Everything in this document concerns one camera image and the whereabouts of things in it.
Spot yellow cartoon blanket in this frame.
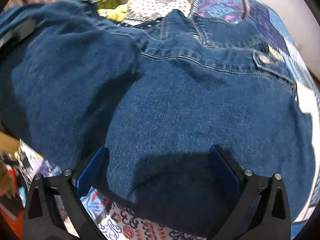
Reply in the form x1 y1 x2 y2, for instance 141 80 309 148
97 4 128 22

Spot blue denim jacket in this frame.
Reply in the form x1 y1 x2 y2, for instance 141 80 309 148
0 0 316 238

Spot scattered papers and books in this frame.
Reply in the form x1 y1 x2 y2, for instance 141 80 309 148
0 149 30 240

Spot blue patchwork bedspread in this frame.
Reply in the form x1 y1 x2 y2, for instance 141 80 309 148
17 0 320 240

